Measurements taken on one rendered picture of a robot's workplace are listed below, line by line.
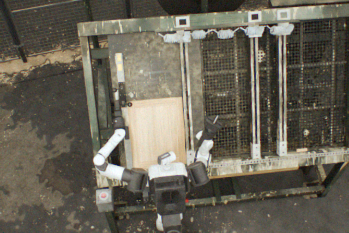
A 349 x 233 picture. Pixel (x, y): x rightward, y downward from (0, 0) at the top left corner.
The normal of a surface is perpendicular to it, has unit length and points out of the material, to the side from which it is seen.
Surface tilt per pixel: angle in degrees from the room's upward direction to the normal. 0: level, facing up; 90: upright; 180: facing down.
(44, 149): 0
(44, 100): 0
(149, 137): 51
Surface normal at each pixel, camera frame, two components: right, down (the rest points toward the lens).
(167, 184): -0.04, -0.86
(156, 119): 0.10, 0.23
